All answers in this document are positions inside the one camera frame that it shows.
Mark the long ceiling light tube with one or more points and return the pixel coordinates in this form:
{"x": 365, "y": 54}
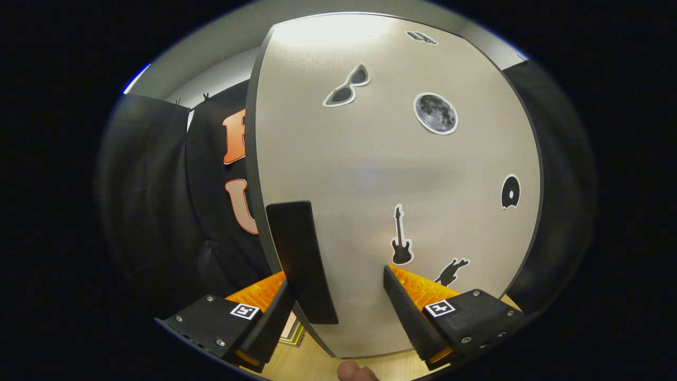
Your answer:
{"x": 136, "y": 79}

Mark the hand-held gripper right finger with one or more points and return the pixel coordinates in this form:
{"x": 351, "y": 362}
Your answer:
{"x": 407, "y": 317}

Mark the yellow edged book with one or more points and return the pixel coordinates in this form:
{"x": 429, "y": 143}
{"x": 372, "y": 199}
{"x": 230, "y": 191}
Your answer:
{"x": 296, "y": 342}

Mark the dark grey shoe cabinet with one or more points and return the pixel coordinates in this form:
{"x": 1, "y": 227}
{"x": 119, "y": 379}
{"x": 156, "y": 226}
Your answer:
{"x": 250, "y": 159}

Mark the beige shoe cabinet door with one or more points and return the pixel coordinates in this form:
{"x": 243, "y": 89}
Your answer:
{"x": 370, "y": 159}

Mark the row of black cloth clips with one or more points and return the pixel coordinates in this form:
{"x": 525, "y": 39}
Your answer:
{"x": 206, "y": 98}

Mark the black backdrop cloth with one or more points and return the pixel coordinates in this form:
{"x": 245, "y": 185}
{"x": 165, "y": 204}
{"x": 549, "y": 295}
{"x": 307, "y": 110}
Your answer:
{"x": 153, "y": 201}

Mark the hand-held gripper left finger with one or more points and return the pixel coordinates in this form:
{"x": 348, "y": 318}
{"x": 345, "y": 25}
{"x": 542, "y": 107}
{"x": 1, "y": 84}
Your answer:
{"x": 272, "y": 328}

